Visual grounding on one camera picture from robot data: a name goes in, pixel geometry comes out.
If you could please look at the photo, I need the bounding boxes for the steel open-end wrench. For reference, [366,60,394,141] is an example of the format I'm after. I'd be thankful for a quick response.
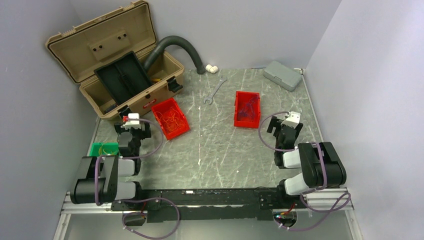
[203,75,228,105]

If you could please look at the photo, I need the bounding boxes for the red bin right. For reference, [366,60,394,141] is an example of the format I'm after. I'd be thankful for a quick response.
[233,91,261,129]

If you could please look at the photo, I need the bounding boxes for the black corrugated hose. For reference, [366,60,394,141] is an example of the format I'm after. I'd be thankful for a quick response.
[143,35,207,75]

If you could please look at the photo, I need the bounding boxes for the white pipe fitting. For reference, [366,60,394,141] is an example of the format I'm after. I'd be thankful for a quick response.
[205,64,219,74]

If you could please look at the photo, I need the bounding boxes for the tan open toolbox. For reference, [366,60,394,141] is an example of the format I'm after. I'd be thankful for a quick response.
[45,0,184,120]

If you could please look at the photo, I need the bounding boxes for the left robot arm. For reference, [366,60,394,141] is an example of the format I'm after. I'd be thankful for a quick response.
[70,122,152,210]

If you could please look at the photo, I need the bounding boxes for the black toolbox tray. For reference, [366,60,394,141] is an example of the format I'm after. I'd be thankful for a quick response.
[94,51,153,105]

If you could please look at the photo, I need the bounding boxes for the yellow cables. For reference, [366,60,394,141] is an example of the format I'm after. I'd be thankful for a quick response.
[98,143,119,157]

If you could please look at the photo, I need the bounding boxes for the grey plastic case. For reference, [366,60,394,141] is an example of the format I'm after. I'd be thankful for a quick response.
[263,60,302,92]

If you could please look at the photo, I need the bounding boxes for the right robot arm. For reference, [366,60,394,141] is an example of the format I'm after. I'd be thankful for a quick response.
[266,113,347,208]

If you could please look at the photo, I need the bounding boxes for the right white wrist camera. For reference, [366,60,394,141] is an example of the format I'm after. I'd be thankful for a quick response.
[282,111,301,128]

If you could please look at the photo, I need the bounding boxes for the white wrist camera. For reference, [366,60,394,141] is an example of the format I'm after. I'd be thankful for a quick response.
[282,111,301,128]
[122,113,141,130]

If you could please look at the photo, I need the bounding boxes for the green plastic bin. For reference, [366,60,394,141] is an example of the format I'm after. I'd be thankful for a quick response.
[87,142,119,157]

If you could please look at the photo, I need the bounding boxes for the orange cables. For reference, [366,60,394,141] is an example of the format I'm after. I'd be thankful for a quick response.
[157,106,185,132]

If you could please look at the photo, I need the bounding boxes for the black aluminium base frame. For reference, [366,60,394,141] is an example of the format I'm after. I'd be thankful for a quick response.
[61,185,353,227]

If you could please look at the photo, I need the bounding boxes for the red bin near toolbox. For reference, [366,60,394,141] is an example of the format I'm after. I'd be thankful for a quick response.
[151,98,190,141]

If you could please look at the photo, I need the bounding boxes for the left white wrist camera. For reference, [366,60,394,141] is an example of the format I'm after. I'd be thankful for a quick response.
[122,113,141,130]

